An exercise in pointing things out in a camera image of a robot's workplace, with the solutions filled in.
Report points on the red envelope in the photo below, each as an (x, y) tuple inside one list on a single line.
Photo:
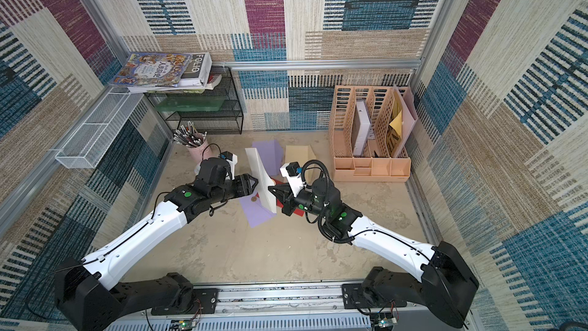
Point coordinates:
[(288, 195)]

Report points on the green folder on shelf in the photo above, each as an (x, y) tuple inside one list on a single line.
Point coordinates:
[(190, 104)]

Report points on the Folio book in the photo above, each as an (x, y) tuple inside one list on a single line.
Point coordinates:
[(198, 77)]

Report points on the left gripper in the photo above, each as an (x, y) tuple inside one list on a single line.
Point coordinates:
[(243, 185)]

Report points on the white wire basket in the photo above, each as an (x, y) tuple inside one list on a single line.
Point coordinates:
[(88, 144)]

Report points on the yellow paper sheet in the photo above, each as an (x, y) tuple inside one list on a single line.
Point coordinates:
[(397, 124)]

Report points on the cream envelope with seal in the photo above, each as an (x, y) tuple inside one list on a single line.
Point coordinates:
[(302, 154)]

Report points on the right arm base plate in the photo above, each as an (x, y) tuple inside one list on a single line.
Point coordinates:
[(356, 296)]

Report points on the lilac envelope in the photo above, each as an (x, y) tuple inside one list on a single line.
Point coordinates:
[(255, 213), (271, 154)]

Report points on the pink pen cup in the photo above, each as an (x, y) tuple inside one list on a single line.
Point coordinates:
[(201, 153)]

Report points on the white box in organizer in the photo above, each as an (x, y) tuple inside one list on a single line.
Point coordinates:
[(360, 128)]

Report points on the pink folder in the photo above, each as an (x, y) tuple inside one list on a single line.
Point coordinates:
[(409, 117)]

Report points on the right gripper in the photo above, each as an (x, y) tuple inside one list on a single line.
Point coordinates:
[(289, 200)]

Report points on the brown wanted poster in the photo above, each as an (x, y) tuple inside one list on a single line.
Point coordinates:
[(392, 140)]

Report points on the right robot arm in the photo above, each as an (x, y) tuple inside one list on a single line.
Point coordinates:
[(436, 276)]

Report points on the pens in cup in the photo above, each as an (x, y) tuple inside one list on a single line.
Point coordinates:
[(187, 135)]

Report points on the colourful picture book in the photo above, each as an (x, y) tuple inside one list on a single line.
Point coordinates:
[(151, 69)]

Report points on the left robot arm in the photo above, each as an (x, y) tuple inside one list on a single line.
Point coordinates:
[(90, 292)]

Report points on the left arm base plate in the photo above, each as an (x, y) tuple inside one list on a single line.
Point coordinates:
[(202, 301)]

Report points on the black wire shelf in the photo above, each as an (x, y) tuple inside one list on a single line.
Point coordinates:
[(216, 111)]

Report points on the white envelope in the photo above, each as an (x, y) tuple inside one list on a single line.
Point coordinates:
[(267, 199)]

